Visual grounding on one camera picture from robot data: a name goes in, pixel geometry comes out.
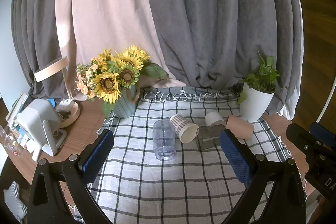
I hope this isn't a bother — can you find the black white checked cloth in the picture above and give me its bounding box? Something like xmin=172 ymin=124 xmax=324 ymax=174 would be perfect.
xmin=72 ymin=86 xmax=302 ymax=224

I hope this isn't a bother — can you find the clear plastic cup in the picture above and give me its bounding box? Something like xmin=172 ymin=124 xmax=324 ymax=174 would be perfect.
xmin=153 ymin=119 xmax=176 ymax=162

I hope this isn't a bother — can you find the pink curtain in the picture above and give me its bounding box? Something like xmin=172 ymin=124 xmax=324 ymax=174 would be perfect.
xmin=55 ymin=0 xmax=185 ymax=102

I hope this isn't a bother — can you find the artificial sunflower bouquet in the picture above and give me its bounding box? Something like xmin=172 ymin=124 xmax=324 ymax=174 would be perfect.
xmin=76 ymin=45 xmax=168 ymax=117

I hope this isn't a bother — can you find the striped paper cup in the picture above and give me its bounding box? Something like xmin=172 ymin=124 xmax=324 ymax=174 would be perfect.
xmin=169 ymin=114 xmax=200 ymax=144

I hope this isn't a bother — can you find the grey curtain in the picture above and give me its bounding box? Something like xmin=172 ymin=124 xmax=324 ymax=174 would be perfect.
xmin=10 ymin=0 xmax=79 ymax=102
xmin=139 ymin=0 xmax=303 ymax=119

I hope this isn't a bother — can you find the white paper cup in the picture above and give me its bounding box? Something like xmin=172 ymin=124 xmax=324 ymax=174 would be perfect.
xmin=204 ymin=111 xmax=226 ymax=128

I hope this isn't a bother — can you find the white sheer curtain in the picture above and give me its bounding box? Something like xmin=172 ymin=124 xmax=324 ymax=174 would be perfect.
xmin=278 ymin=98 xmax=298 ymax=121

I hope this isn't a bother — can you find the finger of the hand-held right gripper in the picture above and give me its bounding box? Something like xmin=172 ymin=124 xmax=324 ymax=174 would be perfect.
xmin=286 ymin=123 xmax=317 ymax=159
xmin=309 ymin=122 xmax=336 ymax=148

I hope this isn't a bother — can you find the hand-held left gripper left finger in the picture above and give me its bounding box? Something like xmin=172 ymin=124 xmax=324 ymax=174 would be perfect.
xmin=27 ymin=129 xmax=114 ymax=224

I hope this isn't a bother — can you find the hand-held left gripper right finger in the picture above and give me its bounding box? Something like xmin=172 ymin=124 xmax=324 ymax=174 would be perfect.
xmin=219 ymin=129 xmax=307 ymax=224

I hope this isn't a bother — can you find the green leafy plant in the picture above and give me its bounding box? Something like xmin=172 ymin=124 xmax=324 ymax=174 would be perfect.
xmin=237 ymin=51 xmax=282 ymax=106

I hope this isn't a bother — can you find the white boxy device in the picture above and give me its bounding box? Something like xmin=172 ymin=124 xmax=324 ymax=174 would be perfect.
xmin=15 ymin=98 xmax=67 ymax=157

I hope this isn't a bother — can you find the pink paper cup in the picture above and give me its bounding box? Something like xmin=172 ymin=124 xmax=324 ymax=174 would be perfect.
xmin=226 ymin=114 xmax=254 ymax=140

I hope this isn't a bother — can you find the beige desk lamp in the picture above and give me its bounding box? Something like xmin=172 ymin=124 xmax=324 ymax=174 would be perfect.
xmin=33 ymin=56 xmax=81 ymax=128

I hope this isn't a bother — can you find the stack of books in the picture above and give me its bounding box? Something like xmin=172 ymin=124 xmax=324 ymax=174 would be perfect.
xmin=5 ymin=91 xmax=30 ymax=132

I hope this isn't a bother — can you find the striped cloth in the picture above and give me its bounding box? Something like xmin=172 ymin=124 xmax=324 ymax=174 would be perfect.
xmin=3 ymin=181 xmax=28 ymax=224

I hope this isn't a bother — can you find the blue-green ribbed vase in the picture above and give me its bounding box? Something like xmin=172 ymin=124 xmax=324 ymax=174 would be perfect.
xmin=112 ymin=84 xmax=141 ymax=119

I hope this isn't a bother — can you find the white plant pot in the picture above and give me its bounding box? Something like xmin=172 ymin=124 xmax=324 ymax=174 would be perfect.
xmin=239 ymin=82 xmax=275 ymax=122

